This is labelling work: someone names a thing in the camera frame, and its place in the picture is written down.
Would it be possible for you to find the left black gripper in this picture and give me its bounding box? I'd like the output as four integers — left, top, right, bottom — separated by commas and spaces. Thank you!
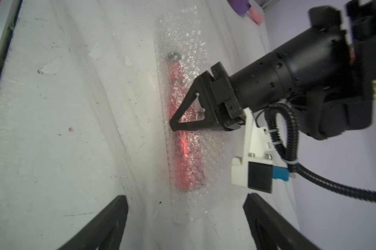
169, 52, 294, 131

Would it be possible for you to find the clear bubble wrap sheet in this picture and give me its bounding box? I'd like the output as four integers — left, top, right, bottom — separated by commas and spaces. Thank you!
153, 4, 248, 226

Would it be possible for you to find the red glass bottle black cap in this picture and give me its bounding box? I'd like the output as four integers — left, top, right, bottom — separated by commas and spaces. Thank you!
167, 52, 206, 192

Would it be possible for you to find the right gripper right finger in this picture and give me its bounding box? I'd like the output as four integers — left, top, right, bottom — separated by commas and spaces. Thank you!
243, 193, 319, 250

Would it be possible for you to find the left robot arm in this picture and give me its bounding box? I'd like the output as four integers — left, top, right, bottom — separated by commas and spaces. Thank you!
169, 1, 376, 140

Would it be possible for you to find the purple trowel pink handle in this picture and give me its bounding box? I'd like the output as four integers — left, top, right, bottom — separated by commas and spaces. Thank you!
228, 0, 264, 25

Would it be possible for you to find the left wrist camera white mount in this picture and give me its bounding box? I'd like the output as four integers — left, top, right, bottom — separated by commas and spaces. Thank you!
231, 108, 290, 193

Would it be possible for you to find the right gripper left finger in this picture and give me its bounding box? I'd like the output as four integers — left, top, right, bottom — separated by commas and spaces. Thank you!
60, 195, 129, 250

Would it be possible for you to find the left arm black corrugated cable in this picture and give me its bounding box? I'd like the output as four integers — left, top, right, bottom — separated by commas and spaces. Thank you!
264, 102, 376, 205

